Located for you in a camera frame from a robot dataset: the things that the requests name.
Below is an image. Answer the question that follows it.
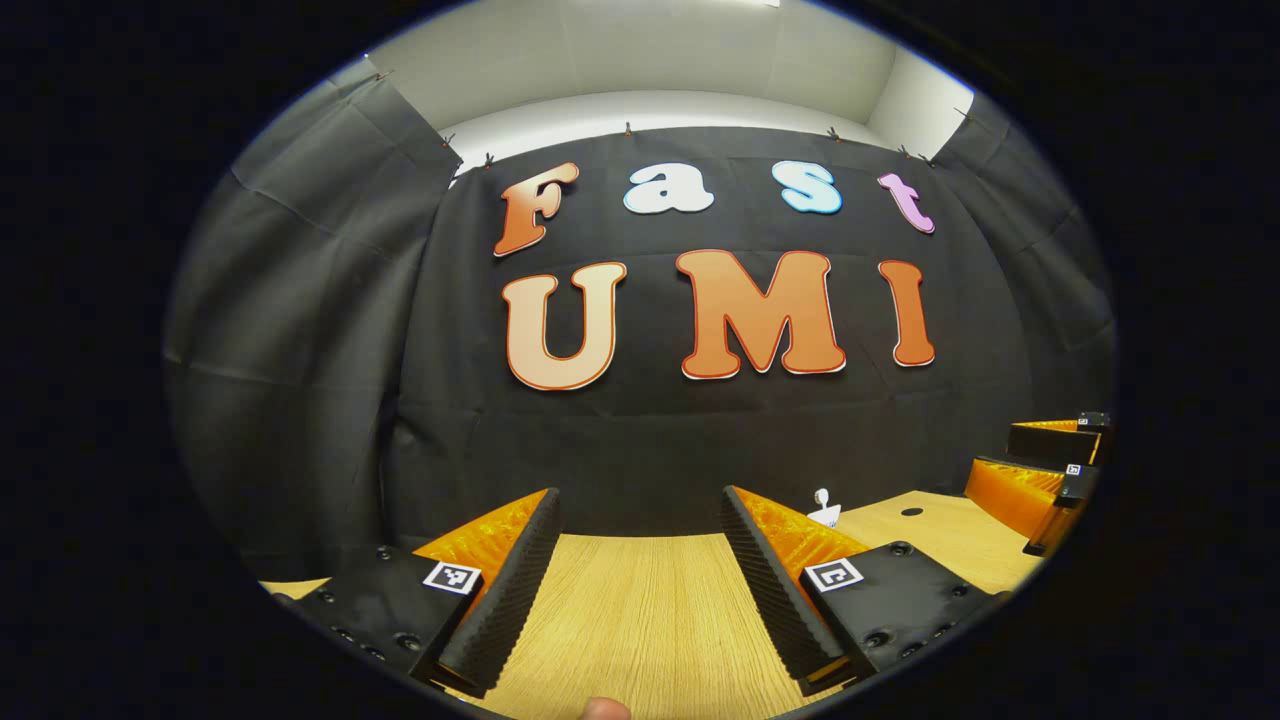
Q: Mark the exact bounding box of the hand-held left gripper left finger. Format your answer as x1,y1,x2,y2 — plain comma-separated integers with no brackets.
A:
290,487,563,699

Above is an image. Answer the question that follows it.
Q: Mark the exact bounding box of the wooden desktop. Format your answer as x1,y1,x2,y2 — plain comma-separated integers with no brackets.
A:
258,490,1046,720

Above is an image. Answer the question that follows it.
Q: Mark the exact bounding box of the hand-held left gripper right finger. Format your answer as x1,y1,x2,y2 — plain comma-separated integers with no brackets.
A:
720,485,1001,697

